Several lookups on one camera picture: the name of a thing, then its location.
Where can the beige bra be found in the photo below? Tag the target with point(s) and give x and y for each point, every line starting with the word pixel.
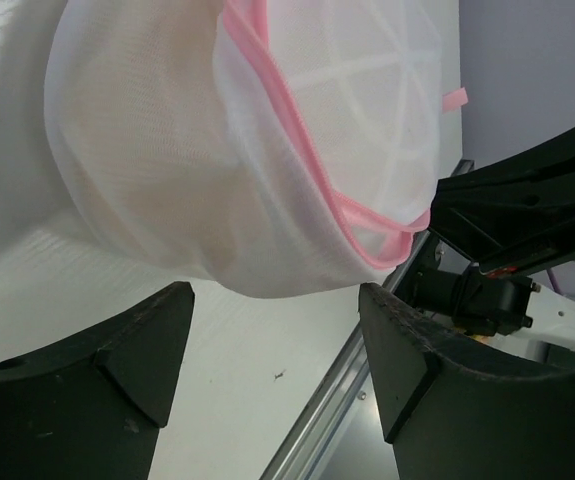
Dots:
pixel 146 157

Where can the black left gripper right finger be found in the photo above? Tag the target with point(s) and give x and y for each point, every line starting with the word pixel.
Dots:
pixel 454 408

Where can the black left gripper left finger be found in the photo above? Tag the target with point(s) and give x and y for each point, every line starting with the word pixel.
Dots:
pixel 91 406

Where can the aluminium rail frame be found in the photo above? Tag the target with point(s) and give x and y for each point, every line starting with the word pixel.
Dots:
pixel 339 424

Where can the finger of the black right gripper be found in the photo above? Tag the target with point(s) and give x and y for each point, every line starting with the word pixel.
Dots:
pixel 516 215

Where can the white mesh laundry bag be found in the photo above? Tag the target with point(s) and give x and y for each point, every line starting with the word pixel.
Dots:
pixel 333 109

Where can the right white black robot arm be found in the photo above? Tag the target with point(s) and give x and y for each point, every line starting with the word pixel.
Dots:
pixel 493 304

